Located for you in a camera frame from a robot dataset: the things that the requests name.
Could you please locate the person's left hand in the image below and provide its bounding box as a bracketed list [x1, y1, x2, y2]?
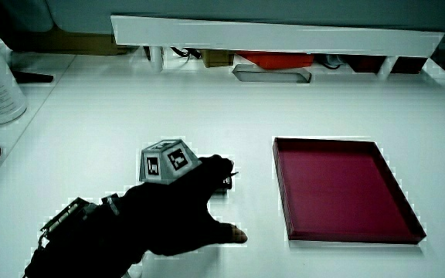
[124, 138, 249, 257]

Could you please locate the black stapler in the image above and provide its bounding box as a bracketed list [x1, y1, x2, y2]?
[214, 171, 240, 193]

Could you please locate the white desk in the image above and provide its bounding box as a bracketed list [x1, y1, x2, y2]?
[0, 49, 445, 278]

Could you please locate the white desk shelf riser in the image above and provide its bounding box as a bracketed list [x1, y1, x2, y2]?
[110, 14, 445, 81]

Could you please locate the olive brown box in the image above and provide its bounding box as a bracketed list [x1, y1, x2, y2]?
[200, 49, 236, 69]

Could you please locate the dark red tray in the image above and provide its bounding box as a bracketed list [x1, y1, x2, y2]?
[271, 137, 428, 246]

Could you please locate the grey flat tray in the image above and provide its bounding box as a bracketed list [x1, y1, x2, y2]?
[231, 63, 313, 84]

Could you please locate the orange box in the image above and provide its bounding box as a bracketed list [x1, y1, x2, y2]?
[236, 50, 316, 71]

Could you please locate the black flat object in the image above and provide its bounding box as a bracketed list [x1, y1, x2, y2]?
[11, 70, 55, 84]

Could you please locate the brown cardboard box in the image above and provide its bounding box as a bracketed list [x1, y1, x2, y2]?
[32, 25, 139, 56]

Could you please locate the dark red box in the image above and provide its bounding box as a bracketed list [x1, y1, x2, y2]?
[345, 54, 429, 76]

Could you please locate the black cable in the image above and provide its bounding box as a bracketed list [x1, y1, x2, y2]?
[169, 46, 202, 60]

